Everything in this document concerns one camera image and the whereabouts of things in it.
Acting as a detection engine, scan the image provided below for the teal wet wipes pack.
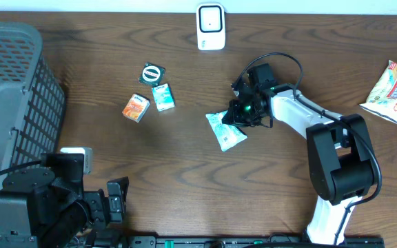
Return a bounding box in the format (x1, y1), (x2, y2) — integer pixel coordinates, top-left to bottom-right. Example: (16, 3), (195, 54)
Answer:
(205, 111), (247, 152)

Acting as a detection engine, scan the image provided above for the orange tissue pack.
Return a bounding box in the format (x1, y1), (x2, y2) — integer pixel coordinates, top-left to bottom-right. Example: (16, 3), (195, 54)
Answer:
(122, 94), (150, 123)

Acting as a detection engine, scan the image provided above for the small teal tissue pack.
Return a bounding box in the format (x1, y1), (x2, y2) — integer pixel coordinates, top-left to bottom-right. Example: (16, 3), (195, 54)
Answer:
(152, 83), (175, 112)

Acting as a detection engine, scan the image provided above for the dark green round-logo packet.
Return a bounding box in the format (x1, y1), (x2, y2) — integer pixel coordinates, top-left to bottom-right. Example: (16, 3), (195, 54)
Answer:
(139, 62), (165, 87)

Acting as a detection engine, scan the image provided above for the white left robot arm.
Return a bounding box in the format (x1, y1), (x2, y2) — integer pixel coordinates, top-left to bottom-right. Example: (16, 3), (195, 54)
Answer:
(0, 154), (129, 247)

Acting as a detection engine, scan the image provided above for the white barcode scanner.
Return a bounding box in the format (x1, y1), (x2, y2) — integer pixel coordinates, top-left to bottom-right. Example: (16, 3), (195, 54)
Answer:
(196, 3), (226, 51)

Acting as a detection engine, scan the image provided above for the dark grey plastic basket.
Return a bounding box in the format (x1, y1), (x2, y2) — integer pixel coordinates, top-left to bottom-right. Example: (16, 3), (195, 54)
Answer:
(0, 22), (66, 171)

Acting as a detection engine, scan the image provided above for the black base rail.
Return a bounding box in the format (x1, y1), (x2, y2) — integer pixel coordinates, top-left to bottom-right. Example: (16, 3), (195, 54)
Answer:
(125, 235), (385, 248)

